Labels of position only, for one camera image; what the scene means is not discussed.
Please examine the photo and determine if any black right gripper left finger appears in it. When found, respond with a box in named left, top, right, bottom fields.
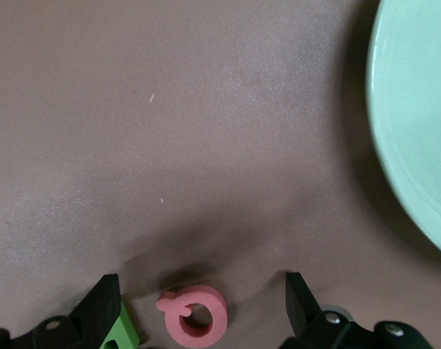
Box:
left=0, top=274, right=121, bottom=349

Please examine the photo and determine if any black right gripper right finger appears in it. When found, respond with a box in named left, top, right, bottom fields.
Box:
left=280, top=271, right=434, bottom=349

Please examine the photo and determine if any green foam letter B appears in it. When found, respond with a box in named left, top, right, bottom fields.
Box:
left=99, top=300, right=141, bottom=349

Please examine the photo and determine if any pink foam letter Q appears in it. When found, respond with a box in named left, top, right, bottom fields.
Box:
left=155, top=285, right=228, bottom=348

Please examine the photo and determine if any light green plate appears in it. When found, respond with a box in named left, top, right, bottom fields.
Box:
left=365, top=0, right=441, bottom=261

